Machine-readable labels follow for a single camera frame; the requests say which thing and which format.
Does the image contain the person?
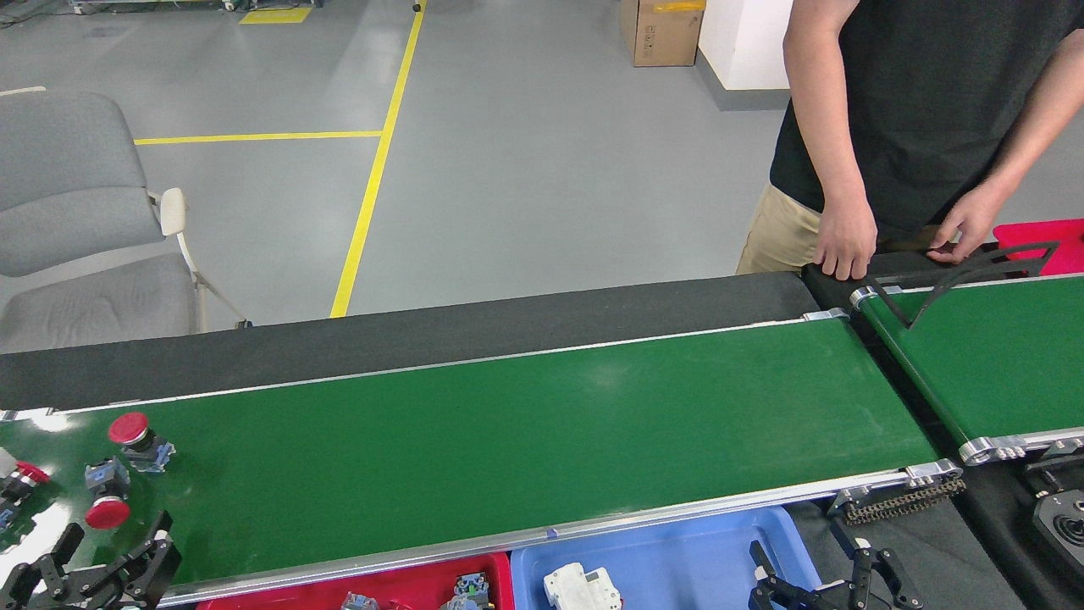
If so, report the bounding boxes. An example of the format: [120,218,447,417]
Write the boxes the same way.
[735,0,1084,280]

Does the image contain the short green conveyor belt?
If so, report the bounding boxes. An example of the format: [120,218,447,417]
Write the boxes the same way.
[849,273,1084,467]

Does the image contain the conveyor drive chain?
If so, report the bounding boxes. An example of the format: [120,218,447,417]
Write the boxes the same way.
[843,479,966,526]

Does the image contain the red plastic bin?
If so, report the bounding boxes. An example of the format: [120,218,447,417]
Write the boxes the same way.
[196,551,515,610]

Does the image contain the white circuit breaker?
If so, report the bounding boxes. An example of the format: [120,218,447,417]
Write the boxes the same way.
[543,563,623,610]

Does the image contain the blue plastic bin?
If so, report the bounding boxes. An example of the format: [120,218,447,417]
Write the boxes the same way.
[510,506,827,610]

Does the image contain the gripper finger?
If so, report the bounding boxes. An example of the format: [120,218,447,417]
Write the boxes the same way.
[0,523,94,610]
[851,539,924,610]
[97,510,183,607]
[749,541,818,610]

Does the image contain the black guide bracket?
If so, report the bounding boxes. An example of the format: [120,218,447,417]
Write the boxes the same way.
[864,241,1059,330]

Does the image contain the person's left hand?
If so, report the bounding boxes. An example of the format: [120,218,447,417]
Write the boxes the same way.
[926,182,1013,265]

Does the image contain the brown cardboard box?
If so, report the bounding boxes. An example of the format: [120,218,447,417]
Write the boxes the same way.
[620,0,706,68]

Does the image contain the long green conveyor belt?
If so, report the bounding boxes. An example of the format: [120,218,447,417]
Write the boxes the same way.
[0,308,966,607]

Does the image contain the person's right hand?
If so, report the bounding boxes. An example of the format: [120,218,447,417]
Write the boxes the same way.
[813,199,879,282]

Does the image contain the red parts tray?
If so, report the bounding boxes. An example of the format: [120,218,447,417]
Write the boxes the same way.
[993,219,1084,276]

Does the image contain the grey office chair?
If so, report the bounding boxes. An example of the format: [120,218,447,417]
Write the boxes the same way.
[0,85,253,355]

